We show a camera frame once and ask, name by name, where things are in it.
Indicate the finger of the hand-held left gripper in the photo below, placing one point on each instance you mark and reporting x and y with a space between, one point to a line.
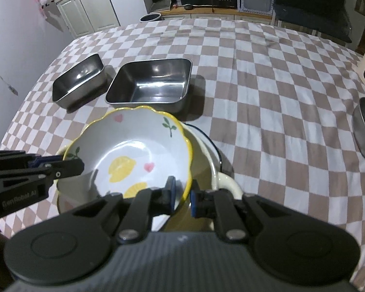
45 160
68 168

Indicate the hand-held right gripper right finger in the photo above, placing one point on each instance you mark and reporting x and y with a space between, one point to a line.
194 203

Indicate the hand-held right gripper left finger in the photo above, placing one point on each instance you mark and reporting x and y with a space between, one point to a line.
171 196

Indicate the white plate with blue rim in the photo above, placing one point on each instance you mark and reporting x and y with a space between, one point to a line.
206 146

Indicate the yellow-rimmed floral bowl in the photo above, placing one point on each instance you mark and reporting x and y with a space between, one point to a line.
133 146

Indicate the small rectangular steel container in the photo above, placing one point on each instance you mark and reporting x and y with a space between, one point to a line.
79 79

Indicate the large rectangular steel container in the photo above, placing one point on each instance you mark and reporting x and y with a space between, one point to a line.
149 82

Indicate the brown white checkered tablecloth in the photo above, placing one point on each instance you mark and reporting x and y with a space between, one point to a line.
261 112

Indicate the white kitchen base cabinet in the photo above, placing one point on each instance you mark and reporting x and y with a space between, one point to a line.
88 9

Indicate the white plush toy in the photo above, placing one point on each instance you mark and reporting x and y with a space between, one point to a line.
46 0

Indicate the black round bin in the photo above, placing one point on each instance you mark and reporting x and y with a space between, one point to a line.
150 17

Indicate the dark blue sofa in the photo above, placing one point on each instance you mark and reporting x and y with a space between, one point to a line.
310 6

